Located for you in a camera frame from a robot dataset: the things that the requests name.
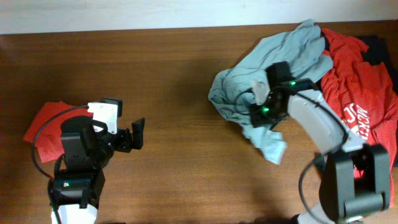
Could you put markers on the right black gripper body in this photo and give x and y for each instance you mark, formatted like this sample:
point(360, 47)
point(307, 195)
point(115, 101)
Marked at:
point(265, 114)

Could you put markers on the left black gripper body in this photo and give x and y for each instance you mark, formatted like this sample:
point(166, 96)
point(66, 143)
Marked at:
point(121, 141)

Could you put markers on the light grey t-shirt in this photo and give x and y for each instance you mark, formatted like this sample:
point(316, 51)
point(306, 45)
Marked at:
point(301, 48)

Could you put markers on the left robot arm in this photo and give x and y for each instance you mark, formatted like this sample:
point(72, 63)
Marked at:
point(78, 181)

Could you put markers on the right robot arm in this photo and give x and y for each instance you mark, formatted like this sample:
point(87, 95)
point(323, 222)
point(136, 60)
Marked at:
point(355, 175)

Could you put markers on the folded red cloth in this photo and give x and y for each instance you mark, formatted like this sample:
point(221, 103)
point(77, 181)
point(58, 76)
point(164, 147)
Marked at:
point(48, 143)

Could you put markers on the red printed t-shirt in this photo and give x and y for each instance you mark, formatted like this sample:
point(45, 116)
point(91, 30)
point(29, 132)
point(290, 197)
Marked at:
point(360, 93)

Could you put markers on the dark navy garment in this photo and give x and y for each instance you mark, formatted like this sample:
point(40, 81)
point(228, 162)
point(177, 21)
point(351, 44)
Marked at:
point(377, 49)

